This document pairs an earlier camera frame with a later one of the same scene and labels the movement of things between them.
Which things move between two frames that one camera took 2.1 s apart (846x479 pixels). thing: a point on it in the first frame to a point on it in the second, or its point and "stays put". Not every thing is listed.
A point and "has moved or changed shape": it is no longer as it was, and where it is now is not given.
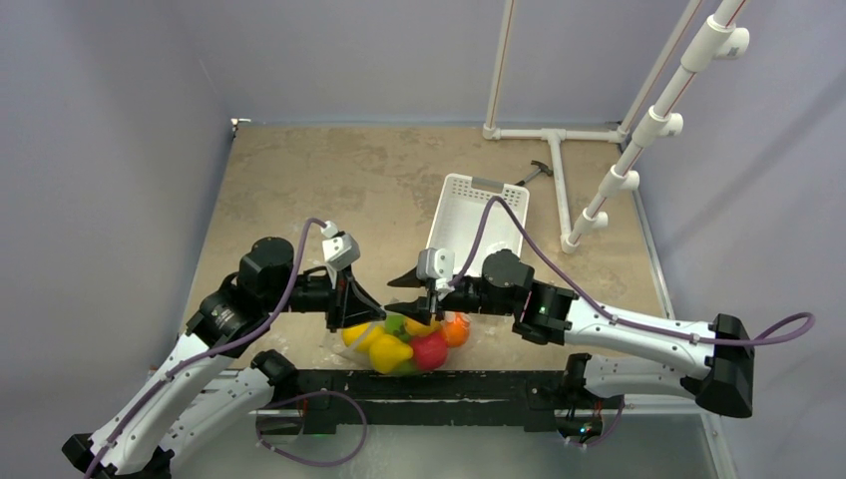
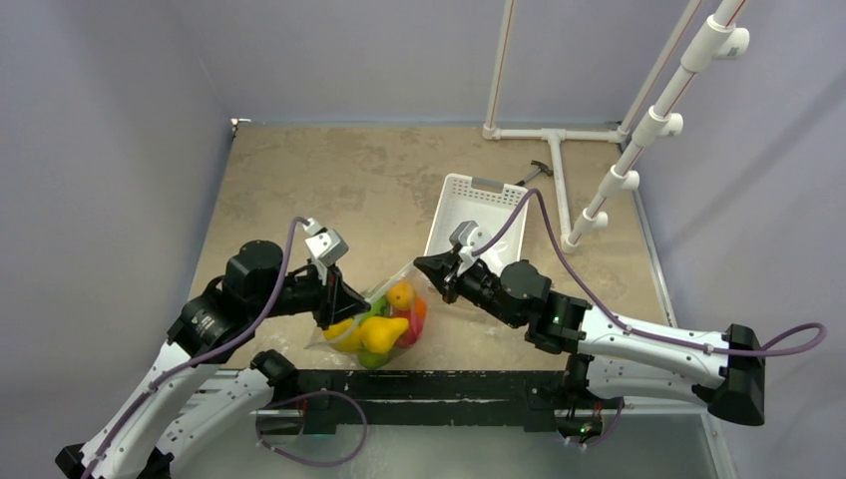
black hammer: (543, 168) stays put
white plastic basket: (472, 212) stays put
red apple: (430, 350) to (414, 329)
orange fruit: (456, 326) has moved or changed shape
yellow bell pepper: (387, 351) to (380, 334)
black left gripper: (352, 304) stays put
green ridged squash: (395, 325) has moved or changed shape
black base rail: (321, 399) stays put
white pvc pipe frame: (725, 37) stays put
